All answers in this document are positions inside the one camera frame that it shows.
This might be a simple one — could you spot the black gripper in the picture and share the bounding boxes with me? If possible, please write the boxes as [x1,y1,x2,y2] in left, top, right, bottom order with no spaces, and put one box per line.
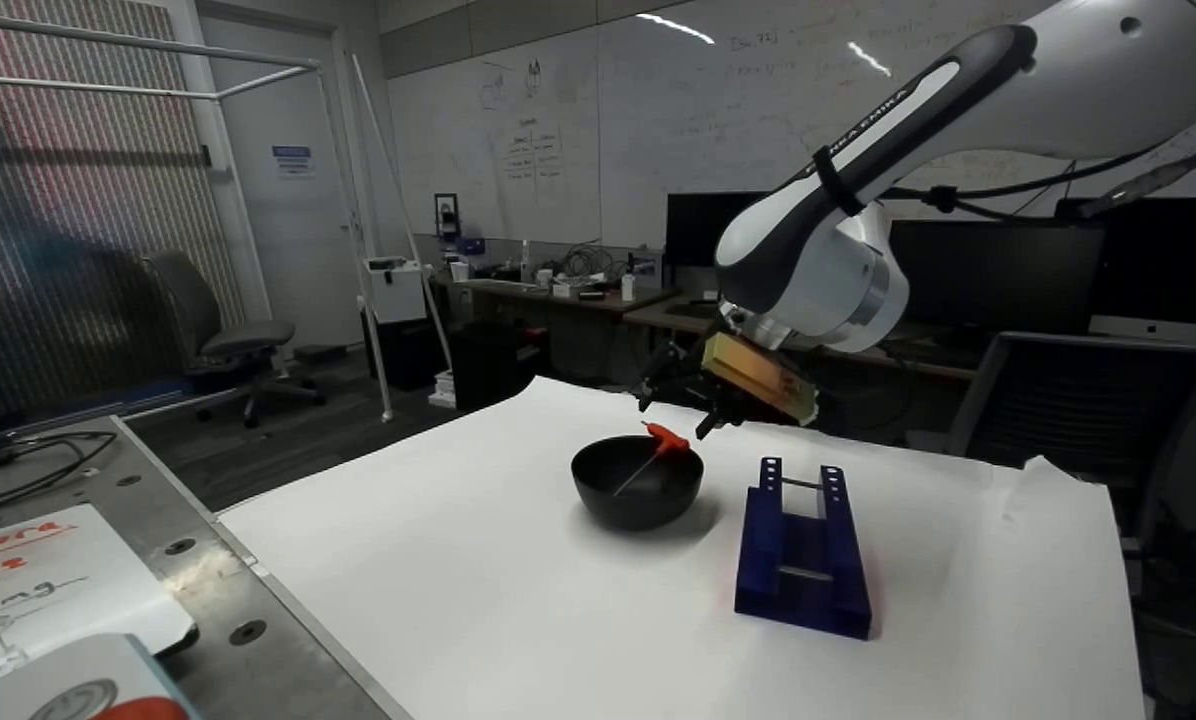
[633,330,823,443]

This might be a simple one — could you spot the black cable on metal table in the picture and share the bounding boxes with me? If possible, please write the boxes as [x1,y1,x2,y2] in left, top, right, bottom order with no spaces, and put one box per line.
[0,430,122,519]

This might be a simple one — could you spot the small black monitor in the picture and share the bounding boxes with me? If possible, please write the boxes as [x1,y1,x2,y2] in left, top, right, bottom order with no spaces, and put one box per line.
[662,190,775,300]

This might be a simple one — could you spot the black mesh chair back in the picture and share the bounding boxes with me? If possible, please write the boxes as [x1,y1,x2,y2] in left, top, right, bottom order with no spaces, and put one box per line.
[949,330,1196,536]

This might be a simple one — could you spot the red object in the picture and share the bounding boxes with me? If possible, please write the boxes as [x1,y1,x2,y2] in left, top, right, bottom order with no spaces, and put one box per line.
[636,420,695,465]

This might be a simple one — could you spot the white stand with box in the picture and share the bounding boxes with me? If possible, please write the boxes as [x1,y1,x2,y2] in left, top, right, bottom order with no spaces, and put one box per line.
[352,252,459,426]

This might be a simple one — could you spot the black bowl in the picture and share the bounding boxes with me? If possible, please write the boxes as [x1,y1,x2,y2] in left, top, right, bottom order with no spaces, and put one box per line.
[567,431,707,536]

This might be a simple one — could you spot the wall mounted device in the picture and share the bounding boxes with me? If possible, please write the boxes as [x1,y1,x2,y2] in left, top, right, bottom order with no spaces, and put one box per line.
[428,190,466,250]

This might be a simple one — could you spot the grey office chair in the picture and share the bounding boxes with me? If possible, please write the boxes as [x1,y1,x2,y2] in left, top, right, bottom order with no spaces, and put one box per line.
[142,250,334,431]

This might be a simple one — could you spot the dark blue plastic rack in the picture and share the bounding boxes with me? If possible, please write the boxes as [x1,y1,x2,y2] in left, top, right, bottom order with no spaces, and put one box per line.
[733,452,875,644]

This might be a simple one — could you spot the wire mesh fence panel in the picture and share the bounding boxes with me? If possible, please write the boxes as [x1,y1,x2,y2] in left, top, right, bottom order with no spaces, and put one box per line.
[0,0,320,452]

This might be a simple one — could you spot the black monitor with white base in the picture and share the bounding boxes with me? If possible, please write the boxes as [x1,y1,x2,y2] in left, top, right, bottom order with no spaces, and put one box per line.
[1090,196,1196,351]

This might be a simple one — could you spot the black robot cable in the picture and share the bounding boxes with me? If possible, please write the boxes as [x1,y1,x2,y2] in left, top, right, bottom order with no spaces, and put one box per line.
[879,125,1196,224]

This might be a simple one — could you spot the white paper table cover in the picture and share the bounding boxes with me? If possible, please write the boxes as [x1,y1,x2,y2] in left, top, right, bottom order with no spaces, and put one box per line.
[215,374,1147,720]

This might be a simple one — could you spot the white door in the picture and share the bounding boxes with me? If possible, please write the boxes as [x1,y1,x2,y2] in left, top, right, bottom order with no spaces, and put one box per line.
[211,66,363,351]

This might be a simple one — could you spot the white sheet with red writing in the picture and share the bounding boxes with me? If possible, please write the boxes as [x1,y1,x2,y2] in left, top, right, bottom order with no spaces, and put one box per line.
[0,502,199,697]

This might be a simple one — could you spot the booklet with round emblem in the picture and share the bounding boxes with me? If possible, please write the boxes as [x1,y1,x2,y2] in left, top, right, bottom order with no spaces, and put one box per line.
[0,631,204,720]

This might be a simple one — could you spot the cluttered wooden desk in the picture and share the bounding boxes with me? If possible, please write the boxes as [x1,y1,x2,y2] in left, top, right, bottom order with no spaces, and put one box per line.
[428,268,688,391]

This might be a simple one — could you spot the wide black monitor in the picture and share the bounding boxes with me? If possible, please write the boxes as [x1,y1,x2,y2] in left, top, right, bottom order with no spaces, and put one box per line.
[887,216,1110,351]

